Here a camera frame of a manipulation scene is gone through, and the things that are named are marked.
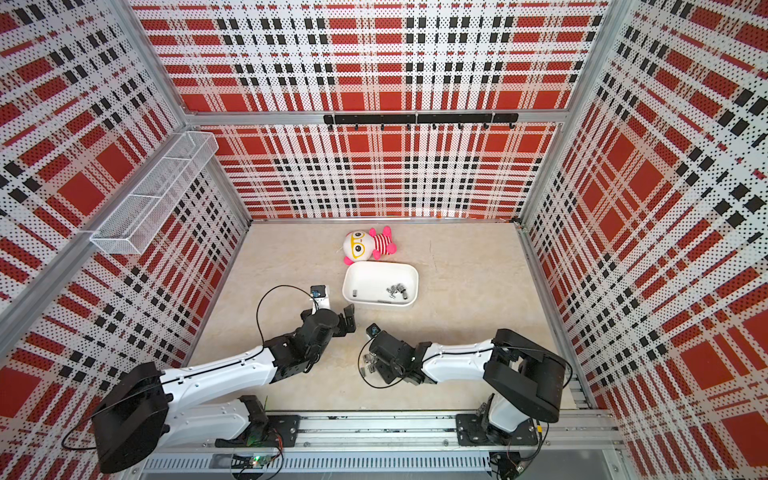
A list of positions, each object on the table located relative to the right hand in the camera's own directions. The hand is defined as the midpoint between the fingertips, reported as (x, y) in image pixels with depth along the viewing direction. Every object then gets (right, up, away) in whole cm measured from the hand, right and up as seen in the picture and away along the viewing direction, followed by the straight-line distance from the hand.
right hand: (389, 357), depth 86 cm
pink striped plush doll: (-12, +33, +18) cm, 39 cm away
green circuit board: (-31, -18, -17) cm, 40 cm away
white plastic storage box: (-4, +20, +16) cm, 26 cm away
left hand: (-13, +15, -1) cm, 20 cm away
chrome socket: (-5, 0, -2) cm, 6 cm away
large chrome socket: (+4, +18, +13) cm, 22 cm away
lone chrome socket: (-12, +17, +13) cm, 24 cm away
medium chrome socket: (0, +18, +13) cm, 22 cm away
